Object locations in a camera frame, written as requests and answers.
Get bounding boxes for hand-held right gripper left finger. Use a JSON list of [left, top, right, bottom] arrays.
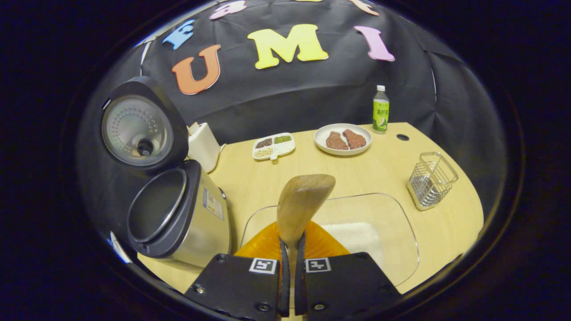
[[184, 222, 291, 318]]

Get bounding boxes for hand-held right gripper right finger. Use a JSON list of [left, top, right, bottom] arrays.
[[294, 221, 402, 319]]

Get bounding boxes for wooden spoon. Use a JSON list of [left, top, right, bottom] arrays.
[[277, 174, 336, 321]]

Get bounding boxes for dark grey rice cooker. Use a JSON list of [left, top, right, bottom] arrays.
[[100, 76, 232, 268]]

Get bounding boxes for metal wire chopstick holder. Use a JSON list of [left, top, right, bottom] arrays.
[[407, 152, 459, 211]]

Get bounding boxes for clear plastic tray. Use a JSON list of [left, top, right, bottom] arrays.
[[240, 193, 420, 288]]

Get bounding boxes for white divided bean dish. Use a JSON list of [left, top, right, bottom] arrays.
[[252, 132, 296, 161]]

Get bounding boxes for white round plate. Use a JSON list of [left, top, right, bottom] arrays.
[[314, 123, 372, 156]]

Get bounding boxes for brown meat piece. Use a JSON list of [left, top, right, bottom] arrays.
[[342, 129, 367, 150], [326, 131, 349, 151]]

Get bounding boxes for green drink bottle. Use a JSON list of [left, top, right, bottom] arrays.
[[372, 85, 390, 134]]

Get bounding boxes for black backdrop cloth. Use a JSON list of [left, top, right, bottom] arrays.
[[76, 0, 509, 232]]

